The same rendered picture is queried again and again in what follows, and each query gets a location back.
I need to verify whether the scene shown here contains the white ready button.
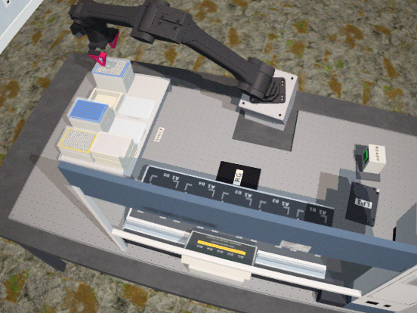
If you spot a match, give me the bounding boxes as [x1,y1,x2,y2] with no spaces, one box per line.
[356,144,386,182]

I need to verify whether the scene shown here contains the black rectangular pad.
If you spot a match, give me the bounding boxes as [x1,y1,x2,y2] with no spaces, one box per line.
[216,161,261,190]

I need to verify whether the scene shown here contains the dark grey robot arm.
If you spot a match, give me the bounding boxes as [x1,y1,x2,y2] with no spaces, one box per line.
[68,0,286,104]

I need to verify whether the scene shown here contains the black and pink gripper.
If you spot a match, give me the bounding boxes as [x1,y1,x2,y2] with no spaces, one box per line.
[88,24,119,67]

